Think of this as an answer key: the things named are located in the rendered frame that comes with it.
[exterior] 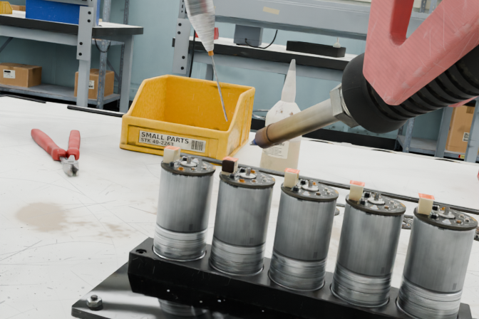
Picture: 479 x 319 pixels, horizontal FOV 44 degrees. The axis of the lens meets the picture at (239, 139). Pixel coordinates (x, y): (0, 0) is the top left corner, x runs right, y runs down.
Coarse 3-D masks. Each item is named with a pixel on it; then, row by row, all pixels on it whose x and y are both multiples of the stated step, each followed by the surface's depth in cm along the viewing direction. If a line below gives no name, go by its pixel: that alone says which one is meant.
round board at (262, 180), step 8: (240, 168) 26; (224, 176) 25; (232, 176) 25; (256, 176) 26; (264, 176) 26; (240, 184) 25; (248, 184) 25; (256, 184) 25; (264, 184) 25; (272, 184) 25
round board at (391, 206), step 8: (368, 192) 25; (352, 200) 24; (360, 200) 24; (384, 200) 25; (392, 200) 25; (360, 208) 24; (368, 208) 23; (384, 208) 24; (392, 208) 24; (400, 208) 24
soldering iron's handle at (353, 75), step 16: (352, 64) 17; (464, 64) 14; (352, 80) 17; (432, 80) 14; (448, 80) 14; (464, 80) 14; (352, 96) 17; (368, 96) 16; (416, 96) 15; (432, 96) 15; (448, 96) 15; (464, 96) 14; (352, 112) 17; (368, 112) 17; (384, 112) 16; (400, 112) 16; (416, 112) 16; (368, 128) 17; (384, 128) 17
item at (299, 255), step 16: (288, 208) 24; (304, 208) 24; (320, 208) 24; (288, 224) 25; (304, 224) 24; (320, 224) 24; (288, 240) 25; (304, 240) 24; (320, 240) 25; (272, 256) 26; (288, 256) 25; (304, 256) 25; (320, 256) 25; (272, 272) 25; (288, 272) 25; (304, 272) 25; (320, 272) 25; (288, 288) 25; (304, 288) 25; (320, 288) 25
